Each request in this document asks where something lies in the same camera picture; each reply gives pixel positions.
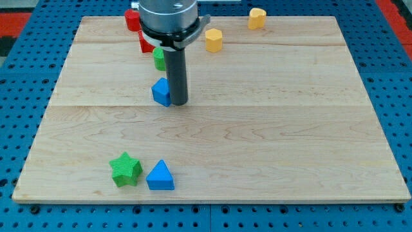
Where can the blue cube block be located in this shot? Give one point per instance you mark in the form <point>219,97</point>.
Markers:
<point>160,91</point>

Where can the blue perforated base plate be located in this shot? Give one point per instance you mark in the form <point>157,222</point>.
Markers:
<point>31,69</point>

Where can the yellow heart block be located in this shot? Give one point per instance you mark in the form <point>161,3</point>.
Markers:
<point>256,19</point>

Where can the blue triangle block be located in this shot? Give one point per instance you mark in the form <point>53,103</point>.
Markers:
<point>160,177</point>

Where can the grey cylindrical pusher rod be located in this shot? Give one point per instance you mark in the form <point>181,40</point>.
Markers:
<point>176,72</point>

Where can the yellow hexagon block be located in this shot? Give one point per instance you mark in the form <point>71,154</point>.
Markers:
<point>213,40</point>

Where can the red cylinder block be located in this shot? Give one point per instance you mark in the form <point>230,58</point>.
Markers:
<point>132,18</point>

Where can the green star block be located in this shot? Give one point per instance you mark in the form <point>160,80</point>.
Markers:
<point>125,170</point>

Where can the red angular block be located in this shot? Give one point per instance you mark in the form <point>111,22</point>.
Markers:
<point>146,47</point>

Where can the green cylinder block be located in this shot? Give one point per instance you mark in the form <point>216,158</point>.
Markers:
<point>159,61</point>

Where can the light wooden board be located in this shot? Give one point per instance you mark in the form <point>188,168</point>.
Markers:
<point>279,116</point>

